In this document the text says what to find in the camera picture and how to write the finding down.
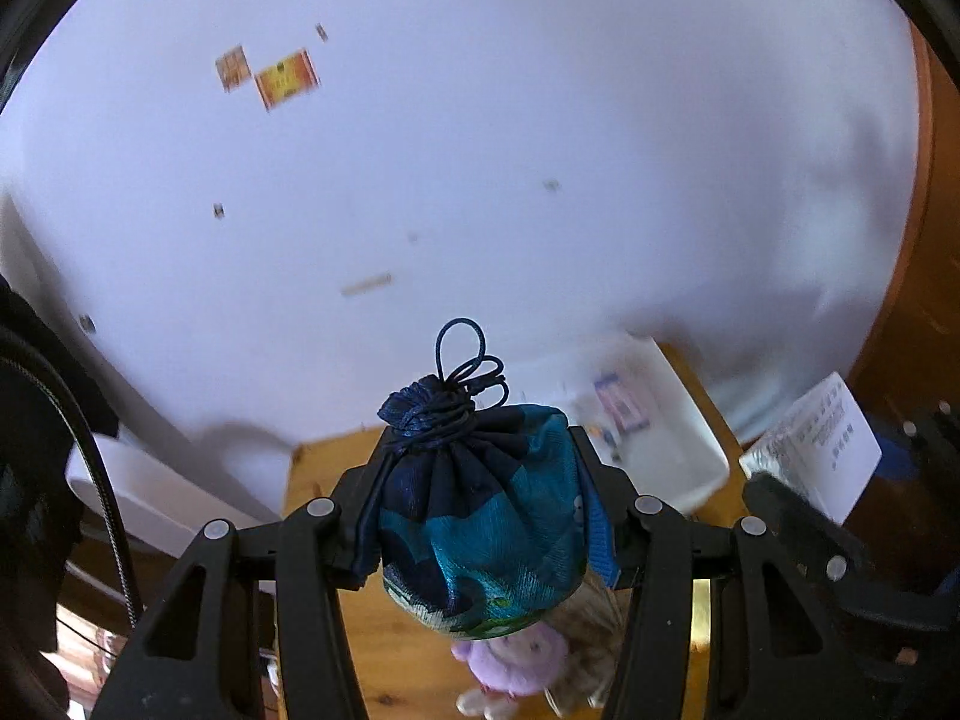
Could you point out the wooden table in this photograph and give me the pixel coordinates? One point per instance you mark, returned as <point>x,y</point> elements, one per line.
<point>322,465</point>

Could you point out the tape strip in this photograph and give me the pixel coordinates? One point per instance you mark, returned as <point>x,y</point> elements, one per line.
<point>366,285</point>

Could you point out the plaid fabric bow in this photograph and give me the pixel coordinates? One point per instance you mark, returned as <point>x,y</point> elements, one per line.
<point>592,637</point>

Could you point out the pink packet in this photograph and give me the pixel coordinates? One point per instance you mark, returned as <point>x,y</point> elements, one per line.
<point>621,401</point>

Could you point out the small orange wall sticker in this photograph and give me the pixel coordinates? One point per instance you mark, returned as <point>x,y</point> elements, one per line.
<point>232,69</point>

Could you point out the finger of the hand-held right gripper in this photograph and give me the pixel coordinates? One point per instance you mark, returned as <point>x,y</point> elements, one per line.
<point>922,450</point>
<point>810,532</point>

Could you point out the purple plush toy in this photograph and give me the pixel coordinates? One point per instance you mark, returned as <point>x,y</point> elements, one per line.
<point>517,660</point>

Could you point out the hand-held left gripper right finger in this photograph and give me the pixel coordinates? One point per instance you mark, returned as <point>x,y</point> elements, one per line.
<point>601,540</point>

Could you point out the large orange wall sticker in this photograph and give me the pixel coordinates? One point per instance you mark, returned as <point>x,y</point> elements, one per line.
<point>287,79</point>

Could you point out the white plastic bin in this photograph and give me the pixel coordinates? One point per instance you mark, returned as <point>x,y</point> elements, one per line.
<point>675,435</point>

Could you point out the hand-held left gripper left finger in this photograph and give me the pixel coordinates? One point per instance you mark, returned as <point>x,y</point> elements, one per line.
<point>300,562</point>

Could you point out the small white box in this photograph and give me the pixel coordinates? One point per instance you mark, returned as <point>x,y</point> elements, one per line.
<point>817,435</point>

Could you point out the wooden door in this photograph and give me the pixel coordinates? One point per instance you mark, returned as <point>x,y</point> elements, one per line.
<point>930,240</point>

